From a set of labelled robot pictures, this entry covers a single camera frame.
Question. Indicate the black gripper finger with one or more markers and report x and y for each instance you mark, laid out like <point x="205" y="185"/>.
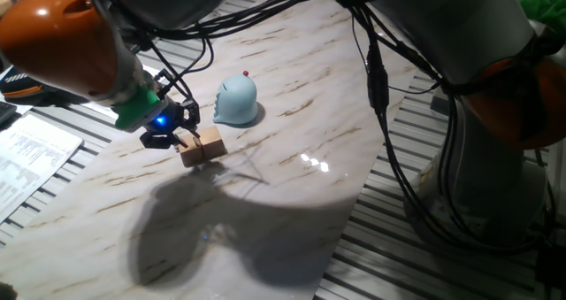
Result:
<point x="193" y="114"/>
<point x="159" y="140"/>

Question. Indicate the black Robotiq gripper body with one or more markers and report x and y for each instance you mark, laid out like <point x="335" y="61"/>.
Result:
<point x="165" y="120"/>

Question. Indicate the black computer keyboard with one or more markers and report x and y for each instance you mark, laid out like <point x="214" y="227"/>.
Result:
<point x="5" y="112"/>

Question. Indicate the silver coin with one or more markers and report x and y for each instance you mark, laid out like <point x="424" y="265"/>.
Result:
<point x="196" y="139"/>

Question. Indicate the light blue piggy bank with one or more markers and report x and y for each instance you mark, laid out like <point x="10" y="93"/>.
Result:
<point x="236" y="101"/>

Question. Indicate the black orange teach pendant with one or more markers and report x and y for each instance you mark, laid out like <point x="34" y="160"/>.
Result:
<point x="17" y="90"/>

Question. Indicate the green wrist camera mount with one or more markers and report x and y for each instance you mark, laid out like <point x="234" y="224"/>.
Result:
<point x="137" y="107"/>

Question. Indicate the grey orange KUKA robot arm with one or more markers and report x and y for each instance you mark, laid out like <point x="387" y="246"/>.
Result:
<point x="53" y="39"/>

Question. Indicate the wooden coin holder block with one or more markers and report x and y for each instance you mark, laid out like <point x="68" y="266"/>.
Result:
<point x="212" y="151"/>

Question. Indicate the green cloth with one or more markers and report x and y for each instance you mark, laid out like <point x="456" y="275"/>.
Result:
<point x="544" y="8"/>

